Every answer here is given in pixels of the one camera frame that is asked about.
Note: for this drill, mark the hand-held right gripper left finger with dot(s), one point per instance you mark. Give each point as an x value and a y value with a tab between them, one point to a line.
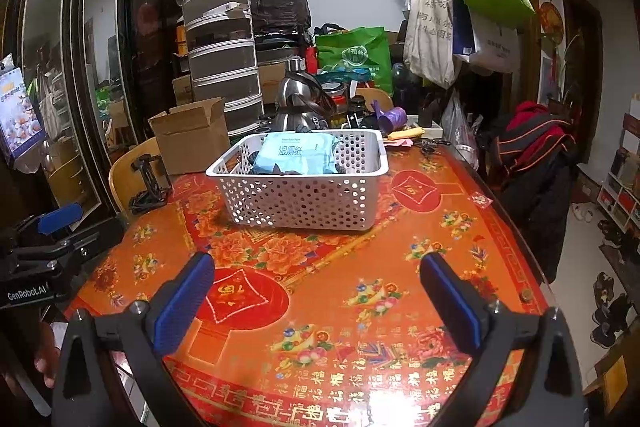
182	302

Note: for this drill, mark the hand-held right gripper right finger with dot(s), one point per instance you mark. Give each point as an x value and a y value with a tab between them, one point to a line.
452	302

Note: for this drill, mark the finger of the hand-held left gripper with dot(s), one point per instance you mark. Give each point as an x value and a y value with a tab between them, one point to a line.
85	244
60	217

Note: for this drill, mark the white perforated plastic basket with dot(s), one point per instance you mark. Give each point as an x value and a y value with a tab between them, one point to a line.
300	202

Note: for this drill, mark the blue wet wipes pack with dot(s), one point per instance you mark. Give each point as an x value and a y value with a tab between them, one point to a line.
295	154

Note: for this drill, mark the person's left hand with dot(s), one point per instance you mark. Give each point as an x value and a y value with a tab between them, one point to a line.
46	359

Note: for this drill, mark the black phone stand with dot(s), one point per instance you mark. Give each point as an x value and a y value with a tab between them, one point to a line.
147	177

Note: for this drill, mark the printed hanging calendar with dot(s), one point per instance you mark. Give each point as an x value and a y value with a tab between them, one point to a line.
17	107

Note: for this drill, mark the open cardboard box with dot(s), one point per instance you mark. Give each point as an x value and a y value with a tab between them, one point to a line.
192	147

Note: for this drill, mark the black shoes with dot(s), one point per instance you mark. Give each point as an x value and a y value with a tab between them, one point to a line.
607	307

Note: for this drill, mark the white shoes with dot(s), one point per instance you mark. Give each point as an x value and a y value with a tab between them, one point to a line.
582	212

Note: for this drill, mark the black glass door cabinet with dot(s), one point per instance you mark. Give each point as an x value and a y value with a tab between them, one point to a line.
75	57

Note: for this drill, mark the pink paper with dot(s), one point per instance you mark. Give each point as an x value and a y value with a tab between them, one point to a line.
400	142

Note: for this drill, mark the yellow cloth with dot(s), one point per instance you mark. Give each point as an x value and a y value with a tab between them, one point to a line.
402	135

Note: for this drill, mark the flat cardboard box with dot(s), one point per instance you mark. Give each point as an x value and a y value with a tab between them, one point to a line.
612	377

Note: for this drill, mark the translucent plastic bag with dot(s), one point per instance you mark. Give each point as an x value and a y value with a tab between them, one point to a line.
456	122

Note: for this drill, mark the red and black jacket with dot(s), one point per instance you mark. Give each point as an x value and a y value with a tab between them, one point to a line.
540	132

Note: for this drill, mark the purple cup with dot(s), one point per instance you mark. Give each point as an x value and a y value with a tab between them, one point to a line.
392	117

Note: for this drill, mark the white cubby shelf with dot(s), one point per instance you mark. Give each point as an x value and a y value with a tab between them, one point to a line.
620	197

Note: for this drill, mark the grey white-striped container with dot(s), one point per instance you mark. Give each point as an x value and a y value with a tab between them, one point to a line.
222	57

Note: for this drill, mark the closed cardboard box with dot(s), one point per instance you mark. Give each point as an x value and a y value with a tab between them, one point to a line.
271	82

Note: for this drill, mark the stainless steel kettle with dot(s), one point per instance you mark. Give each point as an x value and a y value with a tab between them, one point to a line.
295	92

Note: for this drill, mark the white hanging bag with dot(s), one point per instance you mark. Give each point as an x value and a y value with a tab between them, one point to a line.
495	47

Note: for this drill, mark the green shopping bag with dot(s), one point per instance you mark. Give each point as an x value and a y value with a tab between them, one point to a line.
350	57

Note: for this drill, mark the beige canvas tote bag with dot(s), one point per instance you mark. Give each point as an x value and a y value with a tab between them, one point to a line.
430	37

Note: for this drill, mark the blue hanging bag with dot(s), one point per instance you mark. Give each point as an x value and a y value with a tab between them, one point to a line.
462	27

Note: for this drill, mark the black plastic covered bundle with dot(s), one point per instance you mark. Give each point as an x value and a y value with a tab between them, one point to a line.
275	2

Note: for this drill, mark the red round wall ornament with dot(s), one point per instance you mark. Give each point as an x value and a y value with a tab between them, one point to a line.
550	19

